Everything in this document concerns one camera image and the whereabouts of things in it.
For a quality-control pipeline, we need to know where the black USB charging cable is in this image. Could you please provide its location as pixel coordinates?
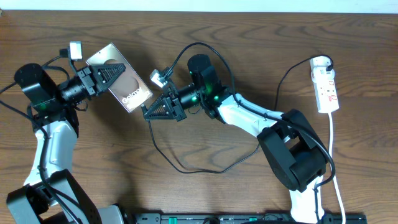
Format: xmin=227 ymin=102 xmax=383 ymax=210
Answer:
xmin=141 ymin=55 xmax=335 ymax=174

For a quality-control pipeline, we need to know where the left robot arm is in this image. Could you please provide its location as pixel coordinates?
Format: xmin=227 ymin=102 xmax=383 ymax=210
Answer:
xmin=6 ymin=63 xmax=129 ymax=223

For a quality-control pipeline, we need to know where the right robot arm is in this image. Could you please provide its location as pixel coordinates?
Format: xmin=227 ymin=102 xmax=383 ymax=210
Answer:
xmin=142 ymin=54 xmax=335 ymax=223

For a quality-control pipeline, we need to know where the white power strip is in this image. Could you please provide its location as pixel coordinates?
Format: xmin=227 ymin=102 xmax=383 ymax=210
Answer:
xmin=310 ymin=56 xmax=340 ymax=114

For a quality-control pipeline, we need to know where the black left camera cable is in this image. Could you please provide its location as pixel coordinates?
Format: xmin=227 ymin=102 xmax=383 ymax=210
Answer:
xmin=0 ymin=48 xmax=82 ymax=224

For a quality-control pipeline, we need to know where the black camera cable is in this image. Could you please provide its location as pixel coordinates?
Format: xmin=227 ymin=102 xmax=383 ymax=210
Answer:
xmin=166 ymin=42 xmax=336 ymax=218
xmin=0 ymin=48 xmax=82 ymax=224

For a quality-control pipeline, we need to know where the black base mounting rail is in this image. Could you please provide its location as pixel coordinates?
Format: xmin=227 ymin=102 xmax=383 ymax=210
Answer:
xmin=133 ymin=213 xmax=368 ymax=224

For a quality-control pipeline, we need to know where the white power strip cord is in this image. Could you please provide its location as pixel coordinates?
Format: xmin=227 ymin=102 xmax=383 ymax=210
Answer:
xmin=327 ymin=112 xmax=347 ymax=224

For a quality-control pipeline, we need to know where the black right camera cable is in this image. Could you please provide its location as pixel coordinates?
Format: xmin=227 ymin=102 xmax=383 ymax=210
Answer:
xmin=166 ymin=42 xmax=336 ymax=218

